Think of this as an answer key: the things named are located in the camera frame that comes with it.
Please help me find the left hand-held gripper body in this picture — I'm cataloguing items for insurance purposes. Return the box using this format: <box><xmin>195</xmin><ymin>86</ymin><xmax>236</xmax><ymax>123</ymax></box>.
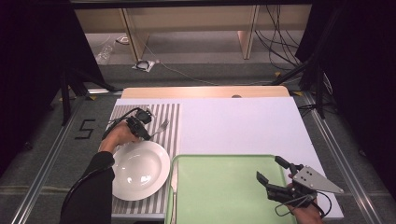
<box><xmin>125</xmin><ymin>107</ymin><xmax>154</xmax><ymax>133</ymax></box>

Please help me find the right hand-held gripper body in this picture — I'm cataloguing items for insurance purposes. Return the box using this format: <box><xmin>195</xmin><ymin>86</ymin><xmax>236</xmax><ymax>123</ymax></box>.
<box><xmin>265</xmin><ymin>164</ymin><xmax>345</xmax><ymax>208</ymax></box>

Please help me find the silver metal fork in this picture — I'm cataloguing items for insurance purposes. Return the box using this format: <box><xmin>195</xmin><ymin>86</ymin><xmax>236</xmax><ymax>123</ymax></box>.
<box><xmin>148</xmin><ymin>119</ymin><xmax>171</xmax><ymax>139</ymax></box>

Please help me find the white round plate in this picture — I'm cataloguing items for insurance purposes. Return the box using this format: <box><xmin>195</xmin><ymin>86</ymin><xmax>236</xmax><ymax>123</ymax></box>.
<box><xmin>111</xmin><ymin>140</ymin><xmax>172</xmax><ymax>202</ymax></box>

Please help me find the light green plastic tray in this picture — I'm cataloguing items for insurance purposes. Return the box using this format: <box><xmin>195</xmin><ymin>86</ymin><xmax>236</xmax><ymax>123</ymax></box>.
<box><xmin>163</xmin><ymin>154</ymin><xmax>298</xmax><ymax>224</ymax></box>

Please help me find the person's left hand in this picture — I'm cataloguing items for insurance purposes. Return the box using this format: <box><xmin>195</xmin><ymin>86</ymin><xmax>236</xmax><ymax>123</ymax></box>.
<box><xmin>98</xmin><ymin>120</ymin><xmax>141</xmax><ymax>154</ymax></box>

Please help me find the person's right hand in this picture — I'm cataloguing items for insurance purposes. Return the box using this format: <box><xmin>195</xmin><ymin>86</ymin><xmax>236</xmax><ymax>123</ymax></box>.
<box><xmin>292</xmin><ymin>195</ymin><xmax>325</xmax><ymax>224</ymax></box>

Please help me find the grey white striped placemat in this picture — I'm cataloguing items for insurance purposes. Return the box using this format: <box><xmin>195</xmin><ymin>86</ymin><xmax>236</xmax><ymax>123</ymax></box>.
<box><xmin>106</xmin><ymin>103</ymin><xmax>181</xmax><ymax>216</ymax></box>

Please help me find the light wooden table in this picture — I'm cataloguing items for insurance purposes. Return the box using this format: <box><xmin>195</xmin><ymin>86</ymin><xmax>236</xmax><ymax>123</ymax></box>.
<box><xmin>120</xmin><ymin>86</ymin><xmax>291</xmax><ymax>100</ymax></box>

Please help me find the clear bag with black item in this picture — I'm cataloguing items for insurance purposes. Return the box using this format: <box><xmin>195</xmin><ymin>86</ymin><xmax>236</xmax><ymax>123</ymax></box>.
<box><xmin>132</xmin><ymin>59</ymin><xmax>156</xmax><ymax>73</ymax></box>

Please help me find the clear plastic bottle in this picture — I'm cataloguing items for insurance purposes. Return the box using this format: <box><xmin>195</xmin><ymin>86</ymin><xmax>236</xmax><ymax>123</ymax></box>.
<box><xmin>94</xmin><ymin>43</ymin><xmax>114</xmax><ymax>64</ymax></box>

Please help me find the black tripod stand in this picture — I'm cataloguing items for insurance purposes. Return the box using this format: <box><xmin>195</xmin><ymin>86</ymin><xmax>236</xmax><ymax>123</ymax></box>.
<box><xmin>269</xmin><ymin>55</ymin><xmax>335</xmax><ymax>119</ymax></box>
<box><xmin>59</xmin><ymin>66</ymin><xmax>124</xmax><ymax>127</ymax></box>

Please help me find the beige background desk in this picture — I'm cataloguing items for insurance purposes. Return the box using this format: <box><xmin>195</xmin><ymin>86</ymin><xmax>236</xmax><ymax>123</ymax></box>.
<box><xmin>74</xmin><ymin>4</ymin><xmax>312</xmax><ymax>62</ymax></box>

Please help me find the black curtain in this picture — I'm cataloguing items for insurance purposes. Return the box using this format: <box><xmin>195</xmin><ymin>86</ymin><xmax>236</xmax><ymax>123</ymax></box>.
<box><xmin>295</xmin><ymin>0</ymin><xmax>396</xmax><ymax>188</ymax></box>
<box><xmin>0</xmin><ymin>0</ymin><xmax>106</xmax><ymax>178</ymax></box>

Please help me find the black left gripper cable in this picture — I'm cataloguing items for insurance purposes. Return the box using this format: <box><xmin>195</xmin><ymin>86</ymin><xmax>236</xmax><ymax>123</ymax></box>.
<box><xmin>62</xmin><ymin>106</ymin><xmax>149</xmax><ymax>218</ymax></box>

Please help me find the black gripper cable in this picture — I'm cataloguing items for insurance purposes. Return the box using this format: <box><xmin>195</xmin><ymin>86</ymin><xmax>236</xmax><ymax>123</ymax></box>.
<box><xmin>62</xmin><ymin>106</ymin><xmax>149</xmax><ymax>218</ymax></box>
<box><xmin>274</xmin><ymin>189</ymin><xmax>332</xmax><ymax>218</ymax></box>

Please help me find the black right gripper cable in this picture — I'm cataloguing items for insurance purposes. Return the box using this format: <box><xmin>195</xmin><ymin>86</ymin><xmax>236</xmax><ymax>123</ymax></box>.
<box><xmin>274</xmin><ymin>189</ymin><xmax>332</xmax><ymax>218</ymax></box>

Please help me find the aluminium floor rail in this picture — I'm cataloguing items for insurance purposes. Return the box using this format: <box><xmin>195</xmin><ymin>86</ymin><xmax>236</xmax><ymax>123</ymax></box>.
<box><xmin>303</xmin><ymin>92</ymin><xmax>384</xmax><ymax>224</ymax></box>
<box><xmin>10</xmin><ymin>90</ymin><xmax>88</xmax><ymax>224</ymax></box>

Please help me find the thin white floor cable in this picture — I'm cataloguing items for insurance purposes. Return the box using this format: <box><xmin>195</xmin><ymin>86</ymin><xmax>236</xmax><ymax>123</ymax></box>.
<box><xmin>141</xmin><ymin>40</ymin><xmax>278</xmax><ymax>87</ymax></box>

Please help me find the tangle of black cables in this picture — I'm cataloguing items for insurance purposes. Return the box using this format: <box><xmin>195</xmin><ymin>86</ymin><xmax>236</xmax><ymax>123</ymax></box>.
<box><xmin>253</xmin><ymin>4</ymin><xmax>307</xmax><ymax>73</ymax></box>

